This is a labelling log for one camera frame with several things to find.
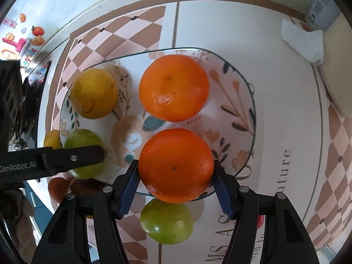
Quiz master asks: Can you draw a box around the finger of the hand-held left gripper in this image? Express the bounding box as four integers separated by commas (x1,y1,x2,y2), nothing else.
41,144,105,171

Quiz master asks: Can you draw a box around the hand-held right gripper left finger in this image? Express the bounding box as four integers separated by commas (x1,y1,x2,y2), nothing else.
31,159,139,264

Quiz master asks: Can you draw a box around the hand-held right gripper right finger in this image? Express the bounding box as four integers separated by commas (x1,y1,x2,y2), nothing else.
213,159,321,264

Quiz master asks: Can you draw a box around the green apple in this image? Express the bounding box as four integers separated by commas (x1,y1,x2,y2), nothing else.
140,198,193,245
63,129,105,180

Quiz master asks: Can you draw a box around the small yellow lemon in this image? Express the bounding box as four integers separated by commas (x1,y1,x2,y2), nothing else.
43,130,63,149

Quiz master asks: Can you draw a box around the reddish brown fruit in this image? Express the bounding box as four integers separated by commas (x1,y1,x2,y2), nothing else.
48,177,73,203

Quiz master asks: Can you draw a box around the orange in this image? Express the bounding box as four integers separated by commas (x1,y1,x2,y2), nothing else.
138,128,215,203
139,54,210,122

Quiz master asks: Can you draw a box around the large yellow lemon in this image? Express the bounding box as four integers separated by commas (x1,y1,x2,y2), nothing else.
70,68,119,120

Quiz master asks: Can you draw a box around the floral ceramic plate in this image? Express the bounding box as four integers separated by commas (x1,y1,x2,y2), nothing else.
59,48,256,198

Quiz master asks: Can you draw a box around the person's left forearm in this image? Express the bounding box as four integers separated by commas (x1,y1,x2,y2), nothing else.
0,191,36,263

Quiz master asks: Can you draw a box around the black gas stove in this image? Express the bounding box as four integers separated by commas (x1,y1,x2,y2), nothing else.
0,59,53,152

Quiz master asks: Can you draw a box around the checkered table mat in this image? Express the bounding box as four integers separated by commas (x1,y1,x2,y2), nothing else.
51,0,352,264

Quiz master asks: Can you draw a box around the white tissue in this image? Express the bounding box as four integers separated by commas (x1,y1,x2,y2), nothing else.
280,19,325,66

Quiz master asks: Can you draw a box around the cream utensil holder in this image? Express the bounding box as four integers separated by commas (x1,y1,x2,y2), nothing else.
319,12,352,119

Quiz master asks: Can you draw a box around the group of colourful wall stickers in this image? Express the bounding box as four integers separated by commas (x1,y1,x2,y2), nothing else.
0,12,46,66

